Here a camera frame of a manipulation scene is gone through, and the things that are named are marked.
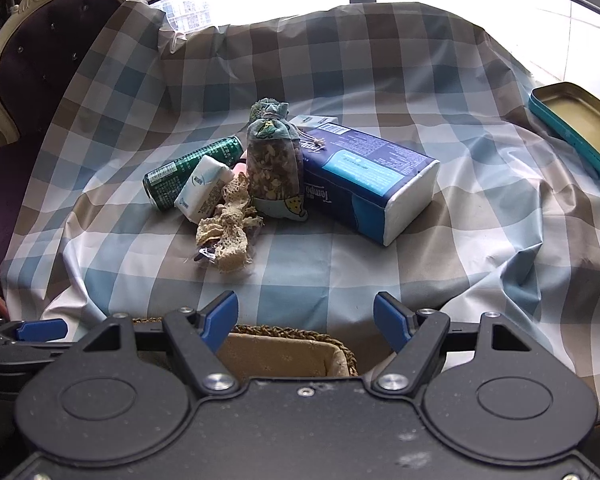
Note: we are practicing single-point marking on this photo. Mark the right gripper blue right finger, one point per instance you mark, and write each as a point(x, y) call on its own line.
point(416, 338)

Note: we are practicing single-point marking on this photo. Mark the checkered plaid cloth cover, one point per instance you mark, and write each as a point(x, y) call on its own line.
point(513, 226)

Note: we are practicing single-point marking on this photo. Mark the dark purple tufted sofa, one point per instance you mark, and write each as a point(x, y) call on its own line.
point(42, 45)

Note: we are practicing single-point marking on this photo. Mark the small white tissue packet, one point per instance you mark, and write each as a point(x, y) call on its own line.
point(203, 189)

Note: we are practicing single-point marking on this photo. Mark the teal metal tin lid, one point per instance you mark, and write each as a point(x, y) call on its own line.
point(573, 113)

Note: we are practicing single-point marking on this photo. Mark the green beverage can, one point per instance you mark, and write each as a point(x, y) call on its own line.
point(162, 185)

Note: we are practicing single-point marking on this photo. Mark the beige lace fabric piece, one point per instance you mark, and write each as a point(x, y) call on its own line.
point(227, 232)

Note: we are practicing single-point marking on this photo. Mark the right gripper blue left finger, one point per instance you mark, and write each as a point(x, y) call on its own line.
point(193, 339)

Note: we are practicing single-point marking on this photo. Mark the woven wicker basket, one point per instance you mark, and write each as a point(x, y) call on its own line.
point(270, 351)

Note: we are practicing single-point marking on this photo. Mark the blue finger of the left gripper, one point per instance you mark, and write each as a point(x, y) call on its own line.
point(44, 330)

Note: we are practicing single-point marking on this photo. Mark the pink cloth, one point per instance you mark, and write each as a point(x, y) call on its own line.
point(240, 167)

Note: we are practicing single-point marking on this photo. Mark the herb sachet bag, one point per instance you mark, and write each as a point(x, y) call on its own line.
point(275, 162)

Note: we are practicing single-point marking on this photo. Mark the blue tempo tissue pack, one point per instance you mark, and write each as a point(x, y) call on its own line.
point(371, 185)

